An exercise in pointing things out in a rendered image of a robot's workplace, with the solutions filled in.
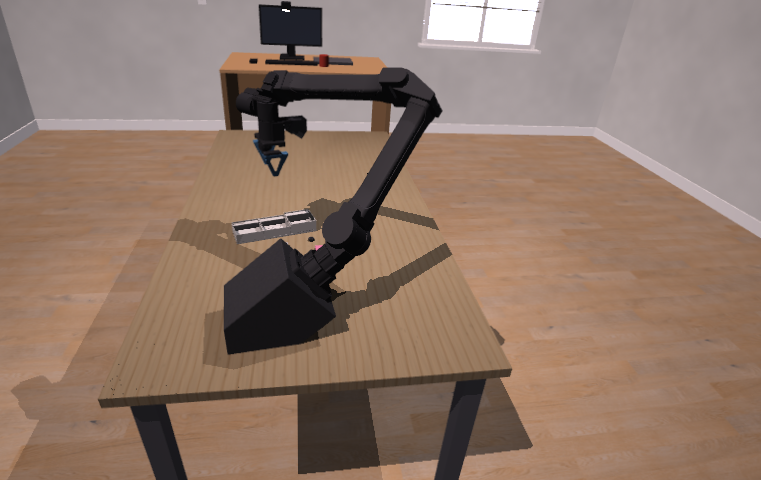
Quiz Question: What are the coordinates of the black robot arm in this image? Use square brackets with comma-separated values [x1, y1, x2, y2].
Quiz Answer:
[236, 68, 442, 301]

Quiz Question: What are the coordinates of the dark grey rack of three bins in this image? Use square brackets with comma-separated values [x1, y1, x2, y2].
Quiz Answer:
[231, 209, 316, 244]

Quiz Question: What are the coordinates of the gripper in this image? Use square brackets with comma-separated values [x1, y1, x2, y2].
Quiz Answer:
[253, 119, 288, 177]

